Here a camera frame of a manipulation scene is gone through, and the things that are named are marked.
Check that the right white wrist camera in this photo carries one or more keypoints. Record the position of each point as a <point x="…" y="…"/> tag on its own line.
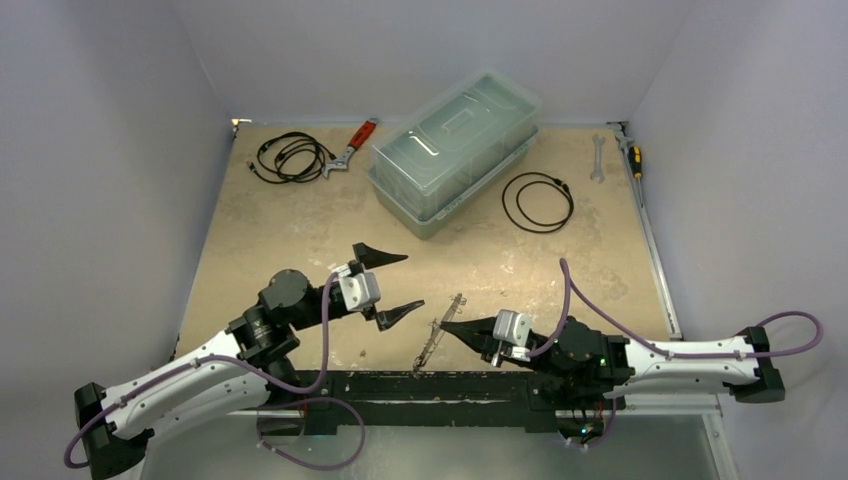
<point x="512" y="327"/>

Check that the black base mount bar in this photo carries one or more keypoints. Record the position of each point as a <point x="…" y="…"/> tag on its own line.
<point x="505" y="399"/>

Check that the silver open-end spanner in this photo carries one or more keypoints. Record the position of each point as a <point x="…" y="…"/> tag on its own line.
<point x="597" y="173"/>

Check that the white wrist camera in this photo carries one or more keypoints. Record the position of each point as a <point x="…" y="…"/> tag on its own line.
<point x="360" y="291"/>
<point x="512" y="327"/>

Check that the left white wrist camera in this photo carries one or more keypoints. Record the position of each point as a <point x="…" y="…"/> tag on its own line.
<point x="360" y="291"/>

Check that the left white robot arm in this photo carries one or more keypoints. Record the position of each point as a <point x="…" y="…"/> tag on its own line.
<point x="277" y="350"/>

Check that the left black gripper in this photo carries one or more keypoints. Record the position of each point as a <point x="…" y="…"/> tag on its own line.
<point x="371" y="259"/>

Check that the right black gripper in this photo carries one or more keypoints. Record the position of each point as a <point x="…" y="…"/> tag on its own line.
<point x="490" y="339"/>

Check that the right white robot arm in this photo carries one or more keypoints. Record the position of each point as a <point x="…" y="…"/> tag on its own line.
<point x="584" y="364"/>

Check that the red handled adjustable wrench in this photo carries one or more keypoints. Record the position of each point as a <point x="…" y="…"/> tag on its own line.
<point x="341" y="163"/>

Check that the yellow black screwdriver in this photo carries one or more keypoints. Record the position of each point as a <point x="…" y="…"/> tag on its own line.
<point x="635" y="162"/>

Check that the clear plastic storage box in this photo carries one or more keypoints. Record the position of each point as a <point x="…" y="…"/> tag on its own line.
<point x="451" y="149"/>

